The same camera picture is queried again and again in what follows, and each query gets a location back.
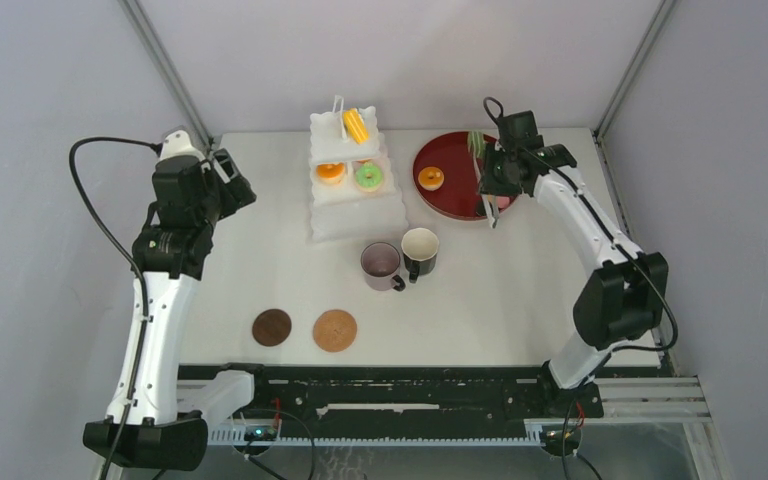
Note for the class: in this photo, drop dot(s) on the black mug white inside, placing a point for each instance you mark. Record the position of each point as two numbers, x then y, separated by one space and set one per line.
420 247

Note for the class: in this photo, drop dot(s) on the red round tray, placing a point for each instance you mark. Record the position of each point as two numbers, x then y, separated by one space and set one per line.
458 196

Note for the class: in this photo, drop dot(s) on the pink macaron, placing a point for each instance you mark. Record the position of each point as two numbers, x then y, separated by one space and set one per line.
502 202

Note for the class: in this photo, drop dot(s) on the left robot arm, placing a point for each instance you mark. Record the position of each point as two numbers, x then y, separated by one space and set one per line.
145 426

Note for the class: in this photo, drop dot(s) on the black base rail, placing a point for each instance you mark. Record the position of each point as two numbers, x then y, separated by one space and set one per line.
432 401

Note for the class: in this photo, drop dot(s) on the black cookie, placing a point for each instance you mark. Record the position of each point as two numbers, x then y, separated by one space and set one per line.
484 210

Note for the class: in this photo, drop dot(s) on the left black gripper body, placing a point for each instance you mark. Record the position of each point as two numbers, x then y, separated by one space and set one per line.
228 197

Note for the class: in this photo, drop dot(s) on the orange round tart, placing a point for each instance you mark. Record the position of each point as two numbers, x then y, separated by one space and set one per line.
331 173

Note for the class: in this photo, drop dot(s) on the white cable duct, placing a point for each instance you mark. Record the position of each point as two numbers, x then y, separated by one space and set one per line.
238 435

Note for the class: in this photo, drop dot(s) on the metal tongs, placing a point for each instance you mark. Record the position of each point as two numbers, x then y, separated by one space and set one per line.
492 222

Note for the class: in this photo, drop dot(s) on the yellow cake slice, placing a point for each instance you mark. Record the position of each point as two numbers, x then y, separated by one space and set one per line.
354 126

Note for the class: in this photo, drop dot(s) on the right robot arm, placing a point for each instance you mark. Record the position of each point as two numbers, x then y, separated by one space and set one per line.
624 295

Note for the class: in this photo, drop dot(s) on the green striped cake slice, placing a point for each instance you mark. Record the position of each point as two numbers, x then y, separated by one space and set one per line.
476 144

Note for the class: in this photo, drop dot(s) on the dark brown coaster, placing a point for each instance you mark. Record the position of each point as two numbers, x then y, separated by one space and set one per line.
271 327

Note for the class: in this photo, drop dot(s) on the light brown coaster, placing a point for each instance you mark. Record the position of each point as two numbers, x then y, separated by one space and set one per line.
335 331

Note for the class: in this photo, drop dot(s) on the orange cream cupcake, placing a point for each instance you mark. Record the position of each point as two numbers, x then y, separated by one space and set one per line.
430 178

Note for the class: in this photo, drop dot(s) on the white tiered dessert stand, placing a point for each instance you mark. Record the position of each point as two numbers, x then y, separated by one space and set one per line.
343 211

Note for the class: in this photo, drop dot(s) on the green donut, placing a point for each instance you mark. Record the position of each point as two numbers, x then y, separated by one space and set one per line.
368 177

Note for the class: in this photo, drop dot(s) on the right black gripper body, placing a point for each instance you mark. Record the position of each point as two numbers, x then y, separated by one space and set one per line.
496 177

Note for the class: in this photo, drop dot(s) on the purple mug black handle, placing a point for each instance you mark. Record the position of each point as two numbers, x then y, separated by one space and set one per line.
381 266

